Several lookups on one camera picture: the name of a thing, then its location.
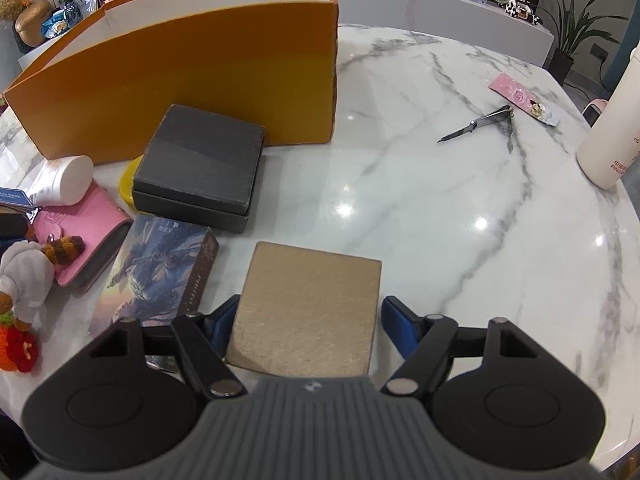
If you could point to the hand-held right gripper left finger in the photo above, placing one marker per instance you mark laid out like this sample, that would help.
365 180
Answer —
224 319

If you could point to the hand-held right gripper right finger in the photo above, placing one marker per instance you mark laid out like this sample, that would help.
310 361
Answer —
398 322

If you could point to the tan square board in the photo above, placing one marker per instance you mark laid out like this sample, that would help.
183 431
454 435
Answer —
305 310

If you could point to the illustrated card box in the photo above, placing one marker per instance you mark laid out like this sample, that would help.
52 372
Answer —
150 270

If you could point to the dark grey square box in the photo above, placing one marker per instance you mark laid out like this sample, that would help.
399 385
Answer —
200 160

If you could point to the brown white plush toy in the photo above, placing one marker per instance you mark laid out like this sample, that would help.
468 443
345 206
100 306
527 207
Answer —
30 270

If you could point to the white lotion tube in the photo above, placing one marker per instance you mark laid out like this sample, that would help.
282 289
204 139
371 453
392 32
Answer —
65 177

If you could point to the large orange cardboard box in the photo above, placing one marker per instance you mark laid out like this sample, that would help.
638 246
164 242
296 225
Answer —
200 70

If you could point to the pink card holder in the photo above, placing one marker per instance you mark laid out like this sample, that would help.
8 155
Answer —
95 230

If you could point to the yellow tape measure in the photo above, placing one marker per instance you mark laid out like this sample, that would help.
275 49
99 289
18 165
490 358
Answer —
127 180

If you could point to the orange red crocheted doll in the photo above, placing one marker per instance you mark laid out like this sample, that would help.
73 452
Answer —
20 350

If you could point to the pink sachet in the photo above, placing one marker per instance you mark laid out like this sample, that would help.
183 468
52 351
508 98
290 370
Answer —
515 92

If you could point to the white bottle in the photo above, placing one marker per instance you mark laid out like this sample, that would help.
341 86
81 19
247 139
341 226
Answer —
610 140

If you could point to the small pink appliance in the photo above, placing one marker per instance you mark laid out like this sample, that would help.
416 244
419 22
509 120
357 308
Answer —
595 112

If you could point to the cow figurines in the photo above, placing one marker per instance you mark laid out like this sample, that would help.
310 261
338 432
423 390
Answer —
522 10

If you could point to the potted plant in black pot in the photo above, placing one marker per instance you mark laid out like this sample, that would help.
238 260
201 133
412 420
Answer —
575 35

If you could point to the blue snack packet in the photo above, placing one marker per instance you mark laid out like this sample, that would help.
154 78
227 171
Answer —
55 24

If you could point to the dried flower bunch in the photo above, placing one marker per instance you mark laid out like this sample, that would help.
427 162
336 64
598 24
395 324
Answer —
11 4

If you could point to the wall socket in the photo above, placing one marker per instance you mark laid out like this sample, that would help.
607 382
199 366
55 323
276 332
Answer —
598 51

